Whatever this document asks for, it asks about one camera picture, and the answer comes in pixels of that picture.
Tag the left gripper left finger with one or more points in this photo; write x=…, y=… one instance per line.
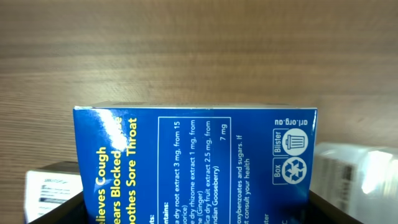
x=73, y=211

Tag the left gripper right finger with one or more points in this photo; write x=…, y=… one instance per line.
x=319, y=211

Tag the white medicine box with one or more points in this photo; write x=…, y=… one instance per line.
x=48, y=187

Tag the clear plastic container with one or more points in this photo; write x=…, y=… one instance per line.
x=359, y=180

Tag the blue medicine box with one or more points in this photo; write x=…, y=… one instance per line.
x=170, y=164

